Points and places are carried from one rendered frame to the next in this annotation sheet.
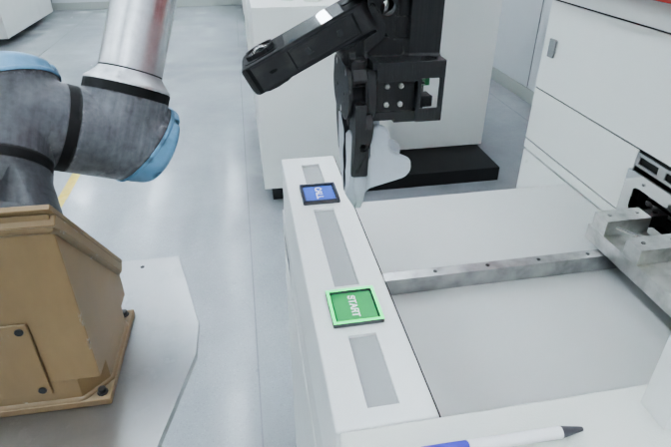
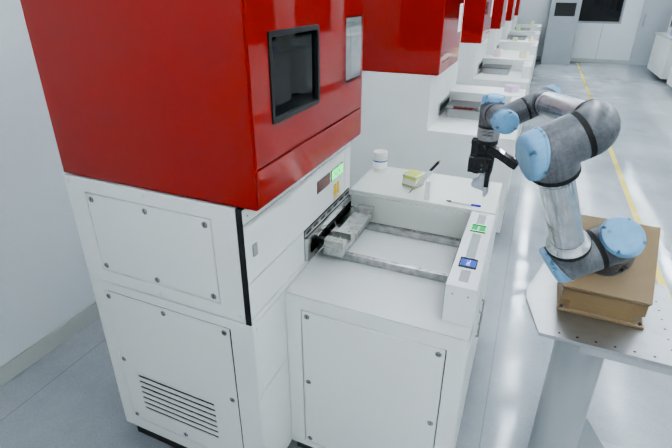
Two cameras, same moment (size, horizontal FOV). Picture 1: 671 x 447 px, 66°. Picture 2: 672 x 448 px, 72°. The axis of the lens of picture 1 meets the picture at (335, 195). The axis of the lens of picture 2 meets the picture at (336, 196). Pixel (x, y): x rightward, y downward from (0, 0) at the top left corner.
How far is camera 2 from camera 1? 2.07 m
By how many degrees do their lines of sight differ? 118
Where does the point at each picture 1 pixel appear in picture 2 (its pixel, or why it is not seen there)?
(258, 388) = not seen: outside the picture
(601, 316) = (371, 249)
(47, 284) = not seen: hidden behind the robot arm
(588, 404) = (439, 202)
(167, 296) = (542, 312)
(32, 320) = not seen: hidden behind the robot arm
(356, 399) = (488, 217)
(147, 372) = (545, 288)
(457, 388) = (440, 252)
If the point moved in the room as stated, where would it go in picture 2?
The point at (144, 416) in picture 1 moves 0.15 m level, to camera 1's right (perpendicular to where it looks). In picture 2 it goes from (544, 277) to (502, 265)
